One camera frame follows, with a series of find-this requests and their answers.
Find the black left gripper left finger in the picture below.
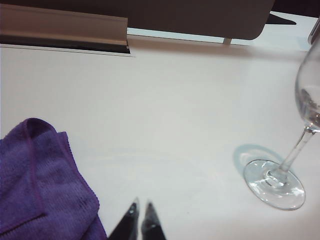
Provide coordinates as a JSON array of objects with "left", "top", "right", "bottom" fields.
[{"left": 106, "top": 197, "right": 140, "bottom": 240}]

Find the wide brown desk partition panel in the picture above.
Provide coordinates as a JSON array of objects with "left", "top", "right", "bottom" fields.
[{"left": 0, "top": 0, "right": 272, "bottom": 41}]

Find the purple microfiber cloth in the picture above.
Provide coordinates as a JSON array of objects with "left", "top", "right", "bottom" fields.
[{"left": 0, "top": 117, "right": 109, "bottom": 240}]

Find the clear wine glass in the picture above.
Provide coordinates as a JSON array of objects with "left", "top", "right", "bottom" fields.
[{"left": 243, "top": 24, "right": 320, "bottom": 211}]

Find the beige cable tray flap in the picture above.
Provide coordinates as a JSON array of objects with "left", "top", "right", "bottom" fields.
[{"left": 0, "top": 3, "right": 132, "bottom": 55}]

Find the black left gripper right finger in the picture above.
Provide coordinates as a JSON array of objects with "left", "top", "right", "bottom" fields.
[{"left": 140, "top": 199, "right": 168, "bottom": 240}]

